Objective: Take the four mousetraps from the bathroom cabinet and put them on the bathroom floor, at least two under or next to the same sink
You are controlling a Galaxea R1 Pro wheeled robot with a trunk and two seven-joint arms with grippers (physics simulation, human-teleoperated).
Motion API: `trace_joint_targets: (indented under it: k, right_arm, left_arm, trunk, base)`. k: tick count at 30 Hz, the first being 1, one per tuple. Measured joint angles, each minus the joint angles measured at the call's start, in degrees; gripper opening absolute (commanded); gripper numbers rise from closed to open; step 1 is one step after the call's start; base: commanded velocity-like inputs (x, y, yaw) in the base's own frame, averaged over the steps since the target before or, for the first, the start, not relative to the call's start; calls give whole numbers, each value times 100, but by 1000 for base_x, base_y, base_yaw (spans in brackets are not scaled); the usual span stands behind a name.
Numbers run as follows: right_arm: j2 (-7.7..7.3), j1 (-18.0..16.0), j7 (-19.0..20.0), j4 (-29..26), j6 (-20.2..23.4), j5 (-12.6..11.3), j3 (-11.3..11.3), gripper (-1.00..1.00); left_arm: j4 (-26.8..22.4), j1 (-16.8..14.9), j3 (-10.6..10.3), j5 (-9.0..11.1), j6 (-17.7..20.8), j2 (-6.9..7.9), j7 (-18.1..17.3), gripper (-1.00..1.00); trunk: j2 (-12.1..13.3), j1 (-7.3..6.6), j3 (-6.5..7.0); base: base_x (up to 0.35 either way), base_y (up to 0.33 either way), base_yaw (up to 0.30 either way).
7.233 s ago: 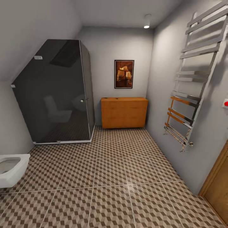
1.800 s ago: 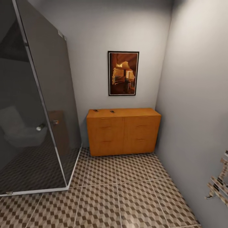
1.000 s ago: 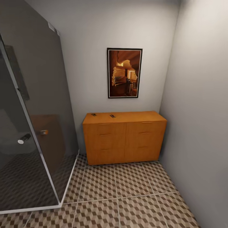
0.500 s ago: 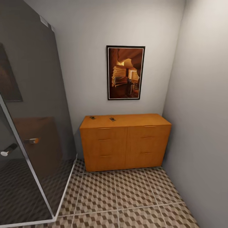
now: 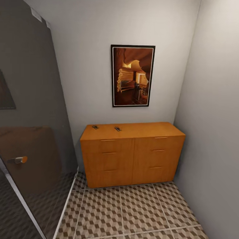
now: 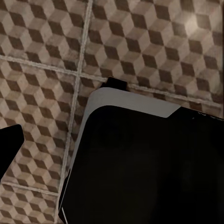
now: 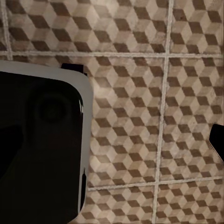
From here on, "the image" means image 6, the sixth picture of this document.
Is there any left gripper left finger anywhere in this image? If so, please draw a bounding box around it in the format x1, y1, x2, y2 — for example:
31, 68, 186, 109
0, 124, 24, 180

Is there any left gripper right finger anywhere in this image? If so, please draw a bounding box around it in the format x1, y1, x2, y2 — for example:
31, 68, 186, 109
209, 124, 224, 161

